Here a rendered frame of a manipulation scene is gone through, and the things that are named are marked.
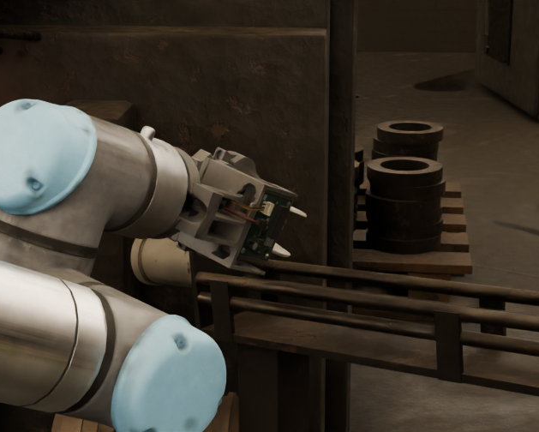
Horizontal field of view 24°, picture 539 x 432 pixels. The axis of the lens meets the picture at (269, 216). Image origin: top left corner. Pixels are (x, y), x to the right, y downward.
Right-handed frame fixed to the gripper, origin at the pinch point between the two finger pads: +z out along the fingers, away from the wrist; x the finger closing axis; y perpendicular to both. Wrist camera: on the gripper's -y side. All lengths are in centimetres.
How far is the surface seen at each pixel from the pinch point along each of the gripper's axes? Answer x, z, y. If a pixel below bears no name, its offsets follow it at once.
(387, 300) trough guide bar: -2.0, 0.9, 13.5
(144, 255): -9.1, 5.3, -15.0
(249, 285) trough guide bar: -6.6, 2.8, -0.8
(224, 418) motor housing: -20.5, 10.0, -2.0
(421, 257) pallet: -9, 179, -68
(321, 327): -7.9, 8.9, 4.5
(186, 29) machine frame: 13.5, 15.2, -28.9
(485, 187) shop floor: 14, 300, -113
